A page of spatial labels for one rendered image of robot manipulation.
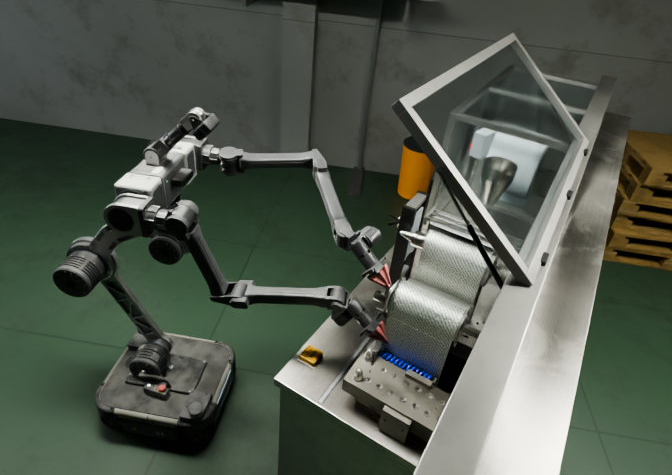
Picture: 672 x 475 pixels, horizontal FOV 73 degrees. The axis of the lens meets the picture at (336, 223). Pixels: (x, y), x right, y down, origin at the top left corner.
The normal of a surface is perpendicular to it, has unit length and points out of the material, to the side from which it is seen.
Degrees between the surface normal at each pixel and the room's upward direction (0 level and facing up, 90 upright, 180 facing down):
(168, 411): 0
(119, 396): 0
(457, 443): 0
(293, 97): 90
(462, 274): 92
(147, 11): 90
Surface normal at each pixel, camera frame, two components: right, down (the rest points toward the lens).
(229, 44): -0.14, 0.55
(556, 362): 0.08, -0.82
